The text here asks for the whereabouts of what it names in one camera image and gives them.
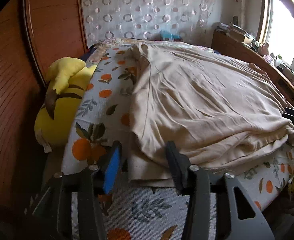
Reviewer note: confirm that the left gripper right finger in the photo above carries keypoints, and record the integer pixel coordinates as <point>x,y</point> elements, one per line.
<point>178,165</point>

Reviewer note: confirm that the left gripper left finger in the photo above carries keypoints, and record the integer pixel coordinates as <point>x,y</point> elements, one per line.
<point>109,168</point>

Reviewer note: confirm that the beige t-shirt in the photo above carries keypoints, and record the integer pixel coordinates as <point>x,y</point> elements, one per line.
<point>223,114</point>

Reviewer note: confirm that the orange fruit print sheet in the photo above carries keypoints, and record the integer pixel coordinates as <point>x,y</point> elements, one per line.
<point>131,210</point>

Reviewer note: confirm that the window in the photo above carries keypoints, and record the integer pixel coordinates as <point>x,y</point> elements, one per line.
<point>276,27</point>

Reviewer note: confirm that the clutter on desk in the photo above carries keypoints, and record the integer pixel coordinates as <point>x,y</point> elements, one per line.
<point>262,49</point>

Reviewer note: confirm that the yellow plush toy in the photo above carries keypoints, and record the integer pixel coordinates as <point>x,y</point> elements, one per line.
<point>68,79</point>

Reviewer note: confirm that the wooden desk cabinet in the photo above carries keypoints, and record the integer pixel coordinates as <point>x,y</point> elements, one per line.
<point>229,47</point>

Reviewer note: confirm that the blue box on bed end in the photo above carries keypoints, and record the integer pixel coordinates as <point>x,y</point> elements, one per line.
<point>168,36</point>

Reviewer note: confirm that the sheer circle pattern curtain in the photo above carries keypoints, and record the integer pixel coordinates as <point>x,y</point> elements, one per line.
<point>144,19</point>

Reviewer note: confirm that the wooden slatted wardrobe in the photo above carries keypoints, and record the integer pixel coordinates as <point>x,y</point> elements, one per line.
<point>33,34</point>

